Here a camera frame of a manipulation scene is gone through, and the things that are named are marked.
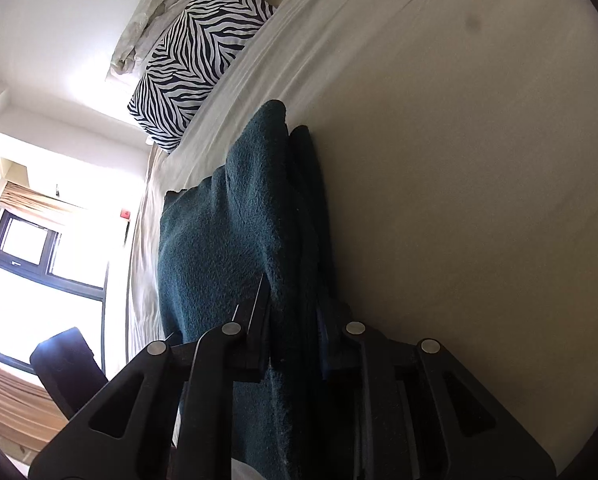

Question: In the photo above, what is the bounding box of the black framed window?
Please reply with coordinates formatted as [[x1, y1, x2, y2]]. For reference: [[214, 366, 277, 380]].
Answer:
[[0, 211, 108, 373]]

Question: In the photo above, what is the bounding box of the zebra print pillow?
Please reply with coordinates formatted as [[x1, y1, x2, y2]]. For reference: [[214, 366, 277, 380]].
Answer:
[[128, 0, 275, 152]]

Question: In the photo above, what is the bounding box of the beige roller blind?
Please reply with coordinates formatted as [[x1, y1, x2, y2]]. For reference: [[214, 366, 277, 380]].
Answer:
[[0, 181, 80, 230]]

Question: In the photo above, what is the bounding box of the dark teal knit sweater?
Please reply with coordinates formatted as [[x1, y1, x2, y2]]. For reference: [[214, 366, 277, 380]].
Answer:
[[157, 100, 350, 479]]

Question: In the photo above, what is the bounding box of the beige bed sheet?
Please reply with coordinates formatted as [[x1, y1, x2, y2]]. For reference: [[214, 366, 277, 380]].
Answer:
[[129, 0, 598, 469]]

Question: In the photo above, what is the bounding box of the crumpled white blanket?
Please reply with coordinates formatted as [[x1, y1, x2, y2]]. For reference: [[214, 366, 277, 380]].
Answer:
[[108, 0, 271, 76]]

